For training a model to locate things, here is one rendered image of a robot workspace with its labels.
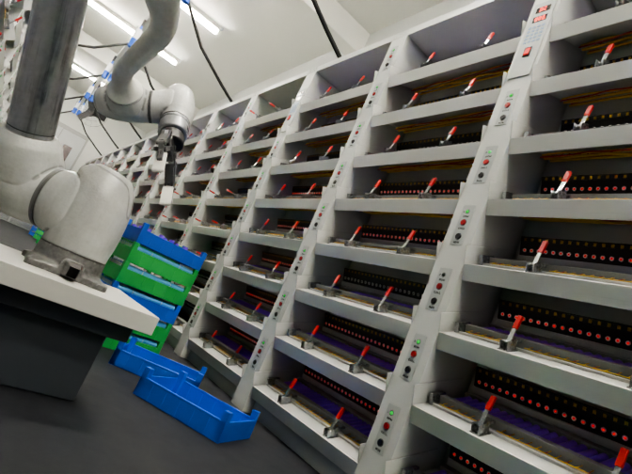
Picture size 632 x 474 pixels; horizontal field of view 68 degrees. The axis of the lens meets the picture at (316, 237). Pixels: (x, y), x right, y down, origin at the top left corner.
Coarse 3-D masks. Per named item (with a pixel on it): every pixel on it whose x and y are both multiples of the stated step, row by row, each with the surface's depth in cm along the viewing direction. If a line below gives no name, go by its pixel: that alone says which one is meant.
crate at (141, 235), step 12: (132, 228) 184; (144, 228) 178; (132, 240) 180; (144, 240) 178; (156, 240) 182; (156, 252) 197; (168, 252) 186; (180, 252) 189; (204, 252) 196; (192, 264) 193
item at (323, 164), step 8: (328, 152) 238; (336, 152) 233; (272, 160) 247; (280, 160) 250; (312, 160) 250; (320, 160) 211; (328, 160) 203; (336, 160) 199; (272, 168) 245; (280, 168) 238; (288, 168) 232; (296, 168) 225; (304, 168) 219; (312, 168) 213; (320, 168) 208; (328, 168) 203; (296, 176) 248; (304, 176) 242; (312, 176) 242; (320, 176) 235; (328, 176) 230
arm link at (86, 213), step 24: (96, 168) 111; (48, 192) 107; (72, 192) 107; (96, 192) 108; (120, 192) 112; (48, 216) 106; (72, 216) 106; (96, 216) 108; (120, 216) 112; (48, 240) 106; (72, 240) 106; (96, 240) 108
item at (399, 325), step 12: (300, 276) 178; (312, 276) 182; (324, 276) 185; (300, 288) 179; (312, 288) 180; (360, 288) 176; (300, 300) 174; (312, 300) 168; (324, 300) 162; (336, 300) 157; (408, 300) 155; (336, 312) 156; (348, 312) 151; (360, 312) 146; (372, 312) 141; (372, 324) 141; (384, 324) 137; (396, 324) 132; (408, 324) 129
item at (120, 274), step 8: (112, 256) 189; (112, 264) 181; (128, 264) 176; (104, 272) 183; (112, 272) 178; (120, 272) 174; (128, 272) 176; (120, 280) 175; (128, 280) 176; (136, 280) 179; (144, 280) 181; (152, 280) 183; (168, 280) 206; (136, 288) 179; (144, 288) 181; (152, 288) 183; (160, 288) 185; (168, 288) 188; (184, 288) 194; (160, 296) 186; (168, 296) 188; (176, 296) 190; (184, 296) 193; (176, 304) 191
